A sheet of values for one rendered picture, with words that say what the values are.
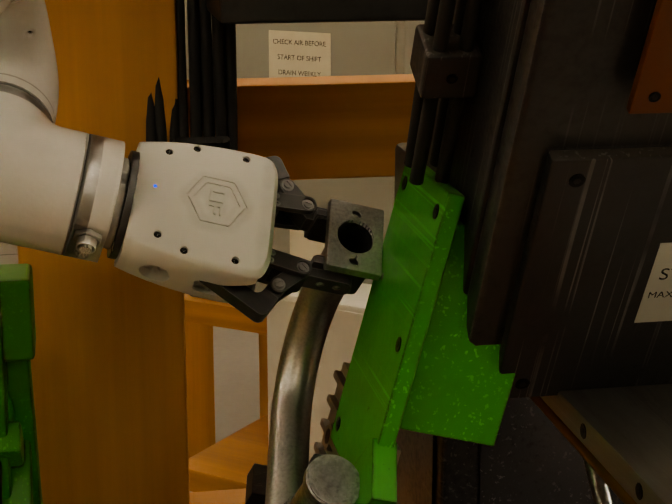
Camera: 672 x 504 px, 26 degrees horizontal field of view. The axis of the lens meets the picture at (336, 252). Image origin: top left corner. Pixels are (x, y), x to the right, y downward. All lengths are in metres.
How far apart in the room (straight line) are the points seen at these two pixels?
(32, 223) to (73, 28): 0.30
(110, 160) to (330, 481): 0.25
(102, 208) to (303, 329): 0.20
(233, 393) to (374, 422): 3.29
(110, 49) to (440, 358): 0.44
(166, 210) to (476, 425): 0.25
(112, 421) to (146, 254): 0.37
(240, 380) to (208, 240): 3.38
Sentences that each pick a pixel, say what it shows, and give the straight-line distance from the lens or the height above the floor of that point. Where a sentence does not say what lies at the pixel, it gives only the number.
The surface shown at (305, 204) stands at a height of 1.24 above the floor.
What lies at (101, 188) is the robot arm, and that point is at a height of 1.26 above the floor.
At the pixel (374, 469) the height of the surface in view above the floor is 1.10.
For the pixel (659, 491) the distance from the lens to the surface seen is 0.84.
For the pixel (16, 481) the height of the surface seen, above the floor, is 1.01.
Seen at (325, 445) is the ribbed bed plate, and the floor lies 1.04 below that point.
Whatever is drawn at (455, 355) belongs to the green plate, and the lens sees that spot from 0.94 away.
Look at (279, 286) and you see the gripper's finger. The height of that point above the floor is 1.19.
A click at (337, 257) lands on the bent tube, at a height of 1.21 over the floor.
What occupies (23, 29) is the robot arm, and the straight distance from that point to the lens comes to 1.01.
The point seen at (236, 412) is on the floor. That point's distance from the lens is 4.09.
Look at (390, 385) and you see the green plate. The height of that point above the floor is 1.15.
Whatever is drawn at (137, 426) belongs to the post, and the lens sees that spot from 1.31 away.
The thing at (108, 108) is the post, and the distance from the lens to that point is 1.24.
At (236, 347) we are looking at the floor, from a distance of 4.63.
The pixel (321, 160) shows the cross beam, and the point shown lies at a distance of 1.36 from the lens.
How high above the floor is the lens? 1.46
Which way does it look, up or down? 15 degrees down
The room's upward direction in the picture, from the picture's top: straight up
